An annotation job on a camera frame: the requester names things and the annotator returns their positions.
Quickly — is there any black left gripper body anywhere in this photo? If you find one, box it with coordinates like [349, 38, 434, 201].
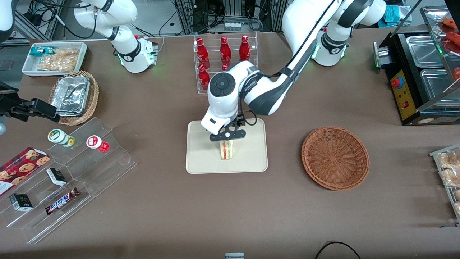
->
[226, 114, 249, 131]

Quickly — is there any aluminium foil tray stack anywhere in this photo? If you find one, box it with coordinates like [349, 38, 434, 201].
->
[50, 74, 91, 117]

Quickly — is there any teal plastic bag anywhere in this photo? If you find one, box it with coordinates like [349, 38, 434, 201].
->
[383, 4, 411, 28]

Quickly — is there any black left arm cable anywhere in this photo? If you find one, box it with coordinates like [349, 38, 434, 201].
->
[237, 72, 258, 127]

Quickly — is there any clear acrylic bottle rack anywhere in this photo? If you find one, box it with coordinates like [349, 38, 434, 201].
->
[193, 32, 259, 95]

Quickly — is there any green lid drink cup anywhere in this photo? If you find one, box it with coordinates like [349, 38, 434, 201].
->
[47, 128, 75, 148]

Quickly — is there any beige cracker bag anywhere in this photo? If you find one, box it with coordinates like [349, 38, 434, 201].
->
[37, 55, 79, 72]
[53, 48, 81, 59]

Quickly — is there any black food warmer cabinet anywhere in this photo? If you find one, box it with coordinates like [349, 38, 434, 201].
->
[373, 5, 460, 126]

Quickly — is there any red lid drink cup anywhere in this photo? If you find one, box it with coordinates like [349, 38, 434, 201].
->
[86, 135, 110, 153]

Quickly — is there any teal snack packet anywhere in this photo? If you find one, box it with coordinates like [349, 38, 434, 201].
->
[29, 46, 55, 58]

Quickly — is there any clear acrylic tiered stand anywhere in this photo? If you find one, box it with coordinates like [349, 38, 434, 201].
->
[0, 116, 138, 245]

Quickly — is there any red cookie box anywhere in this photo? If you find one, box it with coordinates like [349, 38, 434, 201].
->
[0, 146, 51, 198]

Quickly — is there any light oval wicker basket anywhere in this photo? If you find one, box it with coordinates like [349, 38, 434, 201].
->
[48, 70, 100, 127]

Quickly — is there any snickers chocolate bar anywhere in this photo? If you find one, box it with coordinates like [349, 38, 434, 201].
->
[45, 187, 81, 216]

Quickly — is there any stainless steel pan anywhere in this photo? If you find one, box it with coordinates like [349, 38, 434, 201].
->
[405, 34, 445, 69]
[419, 68, 460, 100]

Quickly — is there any small black box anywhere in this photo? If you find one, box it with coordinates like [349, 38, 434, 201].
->
[46, 167, 68, 187]
[9, 193, 33, 212]

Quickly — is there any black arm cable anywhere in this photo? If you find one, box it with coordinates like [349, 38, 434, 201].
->
[237, 72, 258, 127]
[32, 0, 120, 40]

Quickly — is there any aluminium equipment frame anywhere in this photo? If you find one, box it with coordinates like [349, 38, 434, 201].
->
[174, 0, 289, 33]

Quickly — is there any bagged fried snack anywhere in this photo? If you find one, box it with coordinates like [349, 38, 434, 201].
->
[439, 168, 460, 188]
[436, 149, 460, 170]

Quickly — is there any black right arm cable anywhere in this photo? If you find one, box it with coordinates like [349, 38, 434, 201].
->
[32, 0, 120, 40]

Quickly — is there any black looped floor cable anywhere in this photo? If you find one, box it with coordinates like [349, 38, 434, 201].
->
[314, 241, 362, 259]

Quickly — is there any beige plastic tray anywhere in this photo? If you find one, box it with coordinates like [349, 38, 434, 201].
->
[185, 118, 269, 174]

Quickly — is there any tray of pastries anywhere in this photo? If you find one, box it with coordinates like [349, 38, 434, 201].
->
[429, 144, 460, 227]

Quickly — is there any triangular sandwich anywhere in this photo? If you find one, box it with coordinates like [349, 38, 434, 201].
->
[220, 140, 234, 161]

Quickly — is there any brown round wicker basket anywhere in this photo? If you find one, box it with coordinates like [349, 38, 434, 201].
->
[301, 126, 370, 191]

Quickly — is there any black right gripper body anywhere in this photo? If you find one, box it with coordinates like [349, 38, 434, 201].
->
[0, 82, 23, 121]

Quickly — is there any white plastic snack bin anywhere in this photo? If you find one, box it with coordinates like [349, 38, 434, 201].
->
[21, 41, 88, 77]

